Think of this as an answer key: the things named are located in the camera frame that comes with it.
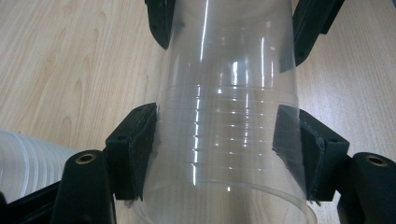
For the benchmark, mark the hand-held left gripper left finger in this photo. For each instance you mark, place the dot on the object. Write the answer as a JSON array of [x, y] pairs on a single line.
[[130, 152]]

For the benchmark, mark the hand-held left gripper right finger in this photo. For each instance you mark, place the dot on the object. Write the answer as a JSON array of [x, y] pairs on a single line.
[[323, 161]]

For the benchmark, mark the ribbed clear plastic cup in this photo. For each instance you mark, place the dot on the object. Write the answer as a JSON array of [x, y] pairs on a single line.
[[230, 130]]

